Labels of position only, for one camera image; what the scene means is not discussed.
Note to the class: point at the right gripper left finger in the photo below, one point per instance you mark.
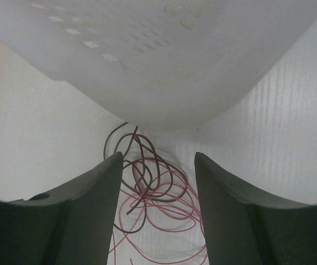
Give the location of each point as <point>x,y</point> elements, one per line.
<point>70,224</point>

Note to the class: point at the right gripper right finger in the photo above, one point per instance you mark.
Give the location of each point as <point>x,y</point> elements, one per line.
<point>244,224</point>

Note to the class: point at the white perforated basket, centre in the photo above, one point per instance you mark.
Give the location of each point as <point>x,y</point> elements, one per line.
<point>157,64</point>

